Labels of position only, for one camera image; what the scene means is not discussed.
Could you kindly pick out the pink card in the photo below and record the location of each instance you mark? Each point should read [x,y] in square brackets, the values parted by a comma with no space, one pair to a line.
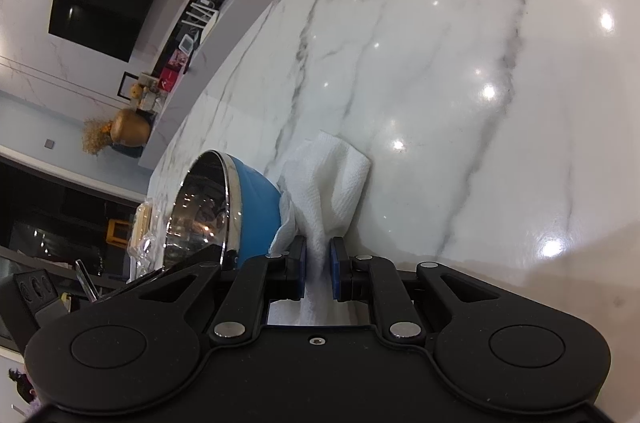
[178,60]

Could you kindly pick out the red box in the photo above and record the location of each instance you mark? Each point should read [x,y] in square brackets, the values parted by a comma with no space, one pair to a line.
[167,79]

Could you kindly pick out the white marble television cabinet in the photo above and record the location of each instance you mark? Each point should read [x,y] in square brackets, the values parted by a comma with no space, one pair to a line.
[215,53]

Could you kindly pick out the dark teal vase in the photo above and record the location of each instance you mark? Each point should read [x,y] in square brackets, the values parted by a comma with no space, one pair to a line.
[125,149]

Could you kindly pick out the black picture frame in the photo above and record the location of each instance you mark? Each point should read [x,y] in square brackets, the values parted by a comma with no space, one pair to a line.
[122,84]

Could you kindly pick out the white digital display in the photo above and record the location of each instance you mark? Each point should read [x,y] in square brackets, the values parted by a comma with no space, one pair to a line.
[186,45]

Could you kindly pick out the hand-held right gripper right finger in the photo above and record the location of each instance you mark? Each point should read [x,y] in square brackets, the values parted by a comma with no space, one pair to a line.
[337,273]

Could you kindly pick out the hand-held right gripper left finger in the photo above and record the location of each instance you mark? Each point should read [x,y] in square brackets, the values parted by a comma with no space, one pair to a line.
[300,273]

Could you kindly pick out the gold vase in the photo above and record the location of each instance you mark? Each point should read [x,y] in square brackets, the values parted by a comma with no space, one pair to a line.
[131,125]

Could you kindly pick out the blue stainless steel bowl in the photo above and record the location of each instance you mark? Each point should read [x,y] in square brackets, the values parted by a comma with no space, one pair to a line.
[255,213]

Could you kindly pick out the white paper towel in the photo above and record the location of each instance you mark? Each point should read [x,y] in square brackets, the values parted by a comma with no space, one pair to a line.
[330,178]

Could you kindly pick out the brown teddy bear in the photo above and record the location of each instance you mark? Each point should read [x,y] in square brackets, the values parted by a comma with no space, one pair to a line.
[136,92]

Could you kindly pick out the clear plastic bag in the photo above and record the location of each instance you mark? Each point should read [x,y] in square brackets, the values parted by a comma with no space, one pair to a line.
[145,248]

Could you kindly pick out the dried yellow flowers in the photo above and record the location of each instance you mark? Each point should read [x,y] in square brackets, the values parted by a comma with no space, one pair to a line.
[95,138]

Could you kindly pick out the yellow wooden stool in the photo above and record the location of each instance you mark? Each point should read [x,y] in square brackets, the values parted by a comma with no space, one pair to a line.
[117,233]

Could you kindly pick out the white router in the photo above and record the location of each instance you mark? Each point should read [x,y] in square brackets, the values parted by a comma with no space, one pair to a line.
[205,20]

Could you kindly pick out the bamboo stick pack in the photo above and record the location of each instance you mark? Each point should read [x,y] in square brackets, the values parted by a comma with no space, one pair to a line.
[142,215]

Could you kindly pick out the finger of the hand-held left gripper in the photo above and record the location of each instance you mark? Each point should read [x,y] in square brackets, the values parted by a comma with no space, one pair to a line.
[152,274]

